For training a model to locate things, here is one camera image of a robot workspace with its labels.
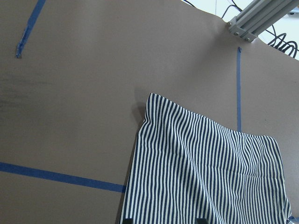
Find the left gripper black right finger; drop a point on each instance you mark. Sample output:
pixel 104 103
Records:
pixel 201 221

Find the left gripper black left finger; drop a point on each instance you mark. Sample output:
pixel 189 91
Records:
pixel 128 221

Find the aluminium frame post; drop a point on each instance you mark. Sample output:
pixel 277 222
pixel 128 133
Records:
pixel 258 16

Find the blue white striped polo shirt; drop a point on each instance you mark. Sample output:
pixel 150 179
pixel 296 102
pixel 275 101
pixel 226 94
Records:
pixel 187 166

